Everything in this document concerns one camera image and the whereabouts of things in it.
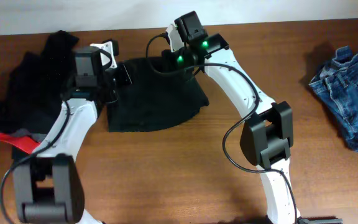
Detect black trousers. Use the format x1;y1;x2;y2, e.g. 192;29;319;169
106;58;209;133

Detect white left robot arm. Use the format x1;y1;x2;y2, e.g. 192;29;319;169
6;39;119;223

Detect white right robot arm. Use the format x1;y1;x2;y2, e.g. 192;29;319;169
166;11;301;224

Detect black garment pile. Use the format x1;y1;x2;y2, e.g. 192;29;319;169
0;30;80;135

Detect red and grey garment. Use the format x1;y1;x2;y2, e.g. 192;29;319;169
0;129;46;154

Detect blue denim jeans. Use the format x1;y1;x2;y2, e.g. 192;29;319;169
309;46;358;152

